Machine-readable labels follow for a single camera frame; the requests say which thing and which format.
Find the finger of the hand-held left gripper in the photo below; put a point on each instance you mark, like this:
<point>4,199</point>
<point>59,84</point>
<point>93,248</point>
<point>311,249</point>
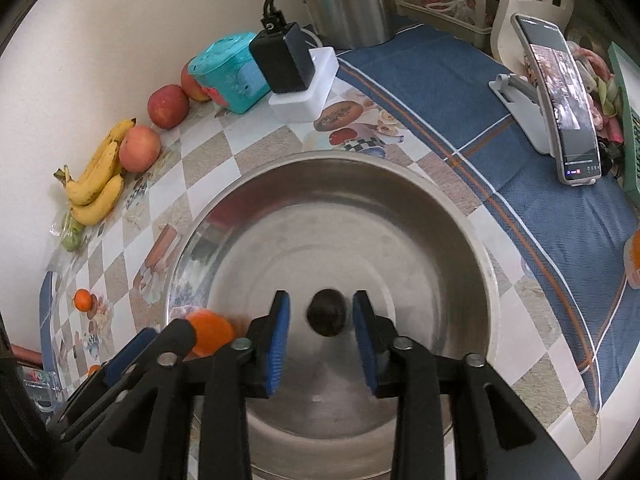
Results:
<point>175,335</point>
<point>127,355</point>

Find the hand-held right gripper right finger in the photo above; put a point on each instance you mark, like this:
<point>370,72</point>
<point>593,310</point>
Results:
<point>362,340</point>

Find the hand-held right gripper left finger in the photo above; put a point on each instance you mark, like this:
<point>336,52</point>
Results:
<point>280,345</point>

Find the orange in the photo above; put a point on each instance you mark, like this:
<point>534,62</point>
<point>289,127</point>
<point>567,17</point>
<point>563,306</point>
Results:
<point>212,332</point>

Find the dark round fruit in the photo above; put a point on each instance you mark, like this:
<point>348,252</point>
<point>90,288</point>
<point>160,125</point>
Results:
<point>325,312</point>

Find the large stainless steel bowl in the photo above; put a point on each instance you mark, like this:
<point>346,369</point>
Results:
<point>350,240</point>

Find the bag of green fruits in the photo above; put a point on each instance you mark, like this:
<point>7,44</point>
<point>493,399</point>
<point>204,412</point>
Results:
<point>71,241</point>

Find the small tangerine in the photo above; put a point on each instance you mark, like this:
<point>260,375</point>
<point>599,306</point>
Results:
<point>82,300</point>

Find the clear plastic holder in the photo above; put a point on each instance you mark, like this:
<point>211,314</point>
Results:
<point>40,387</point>

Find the banana bunch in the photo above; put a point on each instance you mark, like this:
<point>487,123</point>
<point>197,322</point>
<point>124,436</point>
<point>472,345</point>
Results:
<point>100,200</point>

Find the checkered vinyl tablecloth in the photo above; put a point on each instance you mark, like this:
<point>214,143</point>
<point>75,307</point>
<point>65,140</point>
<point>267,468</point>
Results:
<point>240,160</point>

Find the red apple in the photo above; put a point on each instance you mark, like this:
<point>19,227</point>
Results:
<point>192,86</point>
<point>168,106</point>
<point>140,149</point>

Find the blue checked cloth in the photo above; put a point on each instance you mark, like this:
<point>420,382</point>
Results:
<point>550,220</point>

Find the teal patterned box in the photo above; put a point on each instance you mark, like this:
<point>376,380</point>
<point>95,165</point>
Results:
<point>225,75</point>

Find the orange white packet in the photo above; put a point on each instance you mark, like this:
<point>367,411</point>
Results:
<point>634,260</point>

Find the white phone stand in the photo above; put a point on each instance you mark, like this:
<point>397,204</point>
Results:
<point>525,105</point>

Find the black power adapter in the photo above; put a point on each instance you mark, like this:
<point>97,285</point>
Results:
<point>280,57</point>

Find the small black object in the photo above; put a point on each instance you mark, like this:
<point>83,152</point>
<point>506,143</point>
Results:
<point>607,157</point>

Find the smartphone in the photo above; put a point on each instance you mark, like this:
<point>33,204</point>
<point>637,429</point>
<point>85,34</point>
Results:
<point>565,90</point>

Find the stainless steel kettle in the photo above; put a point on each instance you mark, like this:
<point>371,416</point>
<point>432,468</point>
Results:
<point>345,10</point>

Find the white plastic rack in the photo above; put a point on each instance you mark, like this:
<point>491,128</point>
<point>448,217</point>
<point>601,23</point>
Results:
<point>505,35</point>

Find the green plastic basket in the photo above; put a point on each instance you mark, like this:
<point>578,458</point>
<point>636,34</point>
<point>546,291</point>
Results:
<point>630,125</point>

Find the pink green fabric bundle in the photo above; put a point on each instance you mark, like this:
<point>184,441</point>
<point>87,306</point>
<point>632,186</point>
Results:
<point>597,85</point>

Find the white plastic bag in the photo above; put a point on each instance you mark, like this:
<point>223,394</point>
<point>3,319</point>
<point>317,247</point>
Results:
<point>450,2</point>

